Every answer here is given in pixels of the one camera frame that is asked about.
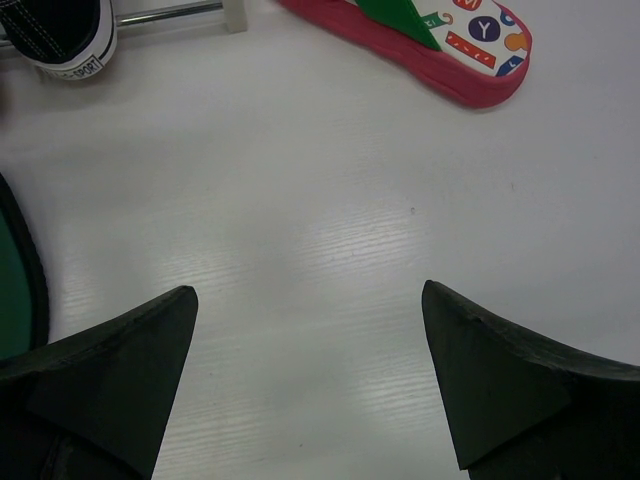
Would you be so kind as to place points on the pink patterned flip-flop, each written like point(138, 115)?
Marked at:
point(475, 52)

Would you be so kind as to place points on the black canvas sneaker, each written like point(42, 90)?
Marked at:
point(67, 39)

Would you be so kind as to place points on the right green leather loafer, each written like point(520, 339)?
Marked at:
point(25, 304)

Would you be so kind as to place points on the cream metal shoe rack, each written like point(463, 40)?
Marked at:
point(233, 12)

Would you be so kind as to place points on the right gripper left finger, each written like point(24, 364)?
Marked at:
point(95, 405)

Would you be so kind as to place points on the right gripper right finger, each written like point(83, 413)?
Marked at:
point(520, 405)

